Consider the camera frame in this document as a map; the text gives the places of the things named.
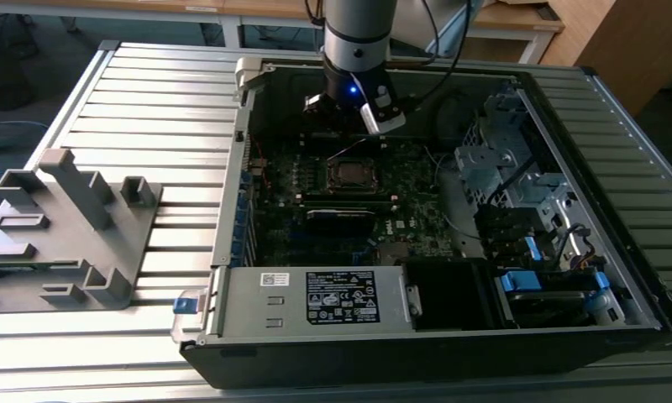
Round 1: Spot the thin metal locking lever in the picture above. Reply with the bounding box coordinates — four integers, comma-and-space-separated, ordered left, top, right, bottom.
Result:
326, 139, 371, 161

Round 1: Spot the silver-topped CPU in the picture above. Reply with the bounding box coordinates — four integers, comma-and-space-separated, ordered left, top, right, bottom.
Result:
338, 162, 372, 186

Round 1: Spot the metal socket cover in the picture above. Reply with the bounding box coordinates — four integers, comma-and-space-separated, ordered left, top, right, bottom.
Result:
327, 160, 382, 192

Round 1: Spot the CPU socket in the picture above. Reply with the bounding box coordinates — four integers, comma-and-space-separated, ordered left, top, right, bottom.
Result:
323, 157, 386, 195

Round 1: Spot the installed RAM stick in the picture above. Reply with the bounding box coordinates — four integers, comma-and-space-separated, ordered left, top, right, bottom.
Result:
304, 207, 382, 238

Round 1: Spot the green motherboard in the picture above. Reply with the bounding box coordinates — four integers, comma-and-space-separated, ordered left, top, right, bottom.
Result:
244, 136, 475, 270

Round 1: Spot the silver metal drive cage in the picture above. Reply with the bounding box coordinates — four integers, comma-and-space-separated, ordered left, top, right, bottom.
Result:
452, 92, 574, 211

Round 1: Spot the finned metal chipset heatsink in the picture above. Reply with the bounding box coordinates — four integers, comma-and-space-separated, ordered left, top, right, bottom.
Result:
379, 242, 414, 264

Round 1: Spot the black disk bay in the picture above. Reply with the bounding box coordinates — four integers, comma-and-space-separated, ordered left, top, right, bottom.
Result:
472, 204, 551, 270

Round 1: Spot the white barcode sticker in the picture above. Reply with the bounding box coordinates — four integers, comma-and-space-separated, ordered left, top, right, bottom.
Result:
256, 271, 291, 287

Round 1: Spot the black power supply label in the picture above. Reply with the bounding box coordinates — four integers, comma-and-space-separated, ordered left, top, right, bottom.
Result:
304, 270, 383, 325

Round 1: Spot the blue bay latch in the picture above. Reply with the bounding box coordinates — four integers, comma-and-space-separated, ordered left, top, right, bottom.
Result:
522, 236, 543, 263

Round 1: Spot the black plastic fan housing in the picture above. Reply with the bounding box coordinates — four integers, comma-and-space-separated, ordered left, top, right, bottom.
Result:
402, 259, 507, 332

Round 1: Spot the silver power supply unit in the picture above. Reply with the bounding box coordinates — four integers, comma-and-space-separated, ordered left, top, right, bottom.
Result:
200, 264, 423, 338

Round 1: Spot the blue disk carrier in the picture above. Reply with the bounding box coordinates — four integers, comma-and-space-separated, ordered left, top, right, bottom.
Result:
495, 268, 618, 331

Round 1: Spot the blue case latch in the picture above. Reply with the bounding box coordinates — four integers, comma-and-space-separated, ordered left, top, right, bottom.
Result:
172, 296, 200, 316

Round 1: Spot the wooden cabinet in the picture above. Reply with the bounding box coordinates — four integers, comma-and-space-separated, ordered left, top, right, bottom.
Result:
536, 0, 672, 117

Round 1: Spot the grey parts rack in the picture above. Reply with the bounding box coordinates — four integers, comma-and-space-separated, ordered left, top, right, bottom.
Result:
0, 148, 164, 315

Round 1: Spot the black PC case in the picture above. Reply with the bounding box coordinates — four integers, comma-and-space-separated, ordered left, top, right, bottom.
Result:
171, 56, 672, 390

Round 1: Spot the black hard disk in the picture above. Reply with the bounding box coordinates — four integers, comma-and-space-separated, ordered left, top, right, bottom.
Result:
507, 290, 591, 329

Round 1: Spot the black office chair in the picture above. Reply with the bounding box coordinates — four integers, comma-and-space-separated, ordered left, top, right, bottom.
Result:
0, 12, 41, 113

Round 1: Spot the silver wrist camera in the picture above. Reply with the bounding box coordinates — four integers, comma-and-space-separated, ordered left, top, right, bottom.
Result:
360, 83, 410, 136

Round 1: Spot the grey case corner handle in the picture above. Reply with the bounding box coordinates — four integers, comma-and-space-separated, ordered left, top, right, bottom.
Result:
234, 57, 268, 102

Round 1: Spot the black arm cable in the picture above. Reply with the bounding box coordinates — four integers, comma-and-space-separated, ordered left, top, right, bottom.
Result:
400, 0, 475, 113
390, 0, 442, 72

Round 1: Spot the wooden desk white frame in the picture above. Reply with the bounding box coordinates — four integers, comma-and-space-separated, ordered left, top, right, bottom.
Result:
0, 0, 228, 20
223, 0, 567, 64

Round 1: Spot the blue floor cable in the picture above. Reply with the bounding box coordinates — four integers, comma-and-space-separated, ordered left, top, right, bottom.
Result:
0, 119, 51, 132

